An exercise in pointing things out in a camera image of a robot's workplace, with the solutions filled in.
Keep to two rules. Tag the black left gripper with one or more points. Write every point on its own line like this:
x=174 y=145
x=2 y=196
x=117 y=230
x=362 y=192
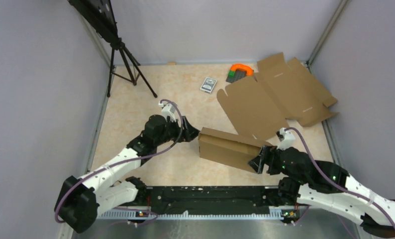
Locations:
x=189 y=133

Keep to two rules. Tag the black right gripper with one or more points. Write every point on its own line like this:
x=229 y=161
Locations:
x=268 y=154

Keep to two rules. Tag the brown cardboard box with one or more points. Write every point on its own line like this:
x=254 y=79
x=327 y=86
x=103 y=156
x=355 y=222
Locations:
x=229 y=149
x=261 y=104

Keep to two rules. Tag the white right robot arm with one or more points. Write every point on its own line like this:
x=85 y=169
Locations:
x=327 y=186

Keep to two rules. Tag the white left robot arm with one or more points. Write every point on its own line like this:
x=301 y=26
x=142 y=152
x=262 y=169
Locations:
x=81 y=200

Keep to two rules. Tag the blue playing card deck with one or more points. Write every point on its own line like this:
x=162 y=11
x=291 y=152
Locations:
x=208 y=85

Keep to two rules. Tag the grey toy brick plate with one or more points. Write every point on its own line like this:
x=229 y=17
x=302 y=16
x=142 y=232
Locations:
x=239 y=74

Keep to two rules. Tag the orange curved toy piece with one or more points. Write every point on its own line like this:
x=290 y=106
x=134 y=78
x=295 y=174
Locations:
x=243 y=67

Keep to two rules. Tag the black tripod stand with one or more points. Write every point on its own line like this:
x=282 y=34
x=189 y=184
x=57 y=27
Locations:
x=131 y=64

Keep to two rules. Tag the black perforated board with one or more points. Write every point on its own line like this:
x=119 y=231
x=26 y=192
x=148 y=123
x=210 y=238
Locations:
x=99 y=14

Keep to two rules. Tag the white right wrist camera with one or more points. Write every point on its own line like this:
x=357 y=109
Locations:
x=286 y=139

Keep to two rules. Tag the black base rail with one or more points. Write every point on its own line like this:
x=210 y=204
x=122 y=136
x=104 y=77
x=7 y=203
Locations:
x=211 y=200

